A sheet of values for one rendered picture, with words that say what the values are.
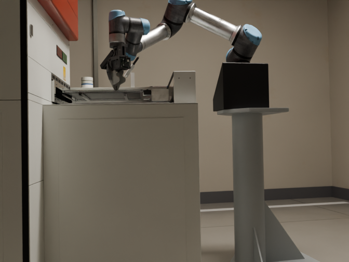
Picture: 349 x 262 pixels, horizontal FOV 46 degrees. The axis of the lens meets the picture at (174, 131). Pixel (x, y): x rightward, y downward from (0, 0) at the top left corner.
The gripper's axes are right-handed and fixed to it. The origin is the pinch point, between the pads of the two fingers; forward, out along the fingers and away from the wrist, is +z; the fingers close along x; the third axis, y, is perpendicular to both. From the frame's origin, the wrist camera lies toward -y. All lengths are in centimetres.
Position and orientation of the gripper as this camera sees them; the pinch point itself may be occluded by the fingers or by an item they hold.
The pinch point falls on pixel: (115, 88)
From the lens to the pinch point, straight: 195.5
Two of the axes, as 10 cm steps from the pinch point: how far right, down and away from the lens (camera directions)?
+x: 6.7, 0.0, 7.5
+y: 7.5, -0.3, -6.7
